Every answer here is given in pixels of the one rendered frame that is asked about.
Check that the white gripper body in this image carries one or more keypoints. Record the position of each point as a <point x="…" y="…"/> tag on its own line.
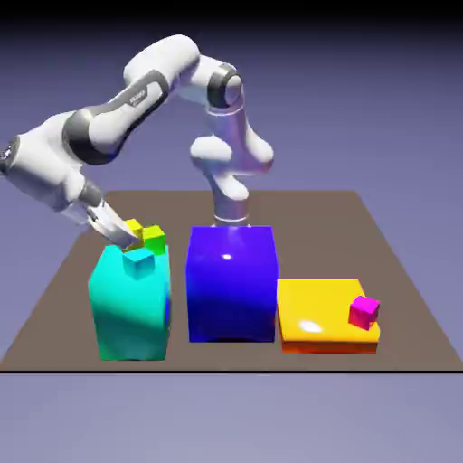
<point x="108" y="222"/>

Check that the small yellow cube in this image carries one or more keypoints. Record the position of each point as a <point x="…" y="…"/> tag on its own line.
<point x="134" y="228"/>

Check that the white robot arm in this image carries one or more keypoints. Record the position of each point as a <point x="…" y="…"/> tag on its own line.
<point x="108" y="124"/>

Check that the small green cube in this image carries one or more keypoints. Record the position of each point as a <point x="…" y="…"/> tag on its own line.
<point x="154" y="238"/>

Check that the small cyan cube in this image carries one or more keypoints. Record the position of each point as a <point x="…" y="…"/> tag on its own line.
<point x="138" y="264"/>

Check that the small magenta cube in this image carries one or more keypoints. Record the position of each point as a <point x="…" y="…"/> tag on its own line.
<point x="363" y="311"/>

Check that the large cyan box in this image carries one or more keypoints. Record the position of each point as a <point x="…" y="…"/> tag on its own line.
<point x="130" y="311"/>

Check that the large blue box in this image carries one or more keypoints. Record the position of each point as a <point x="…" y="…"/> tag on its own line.
<point x="231" y="285"/>

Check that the large orange box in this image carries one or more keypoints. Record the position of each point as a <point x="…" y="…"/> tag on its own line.
<point x="322" y="318"/>

